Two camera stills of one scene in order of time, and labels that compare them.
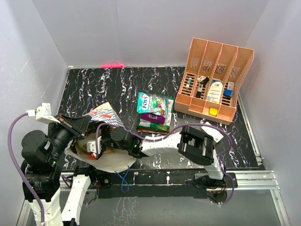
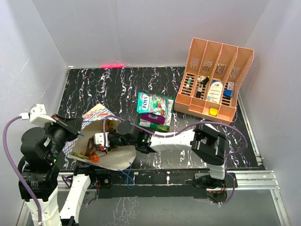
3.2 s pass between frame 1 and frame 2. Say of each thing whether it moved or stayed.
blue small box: stayed
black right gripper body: moved
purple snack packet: stayed
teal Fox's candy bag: stayed
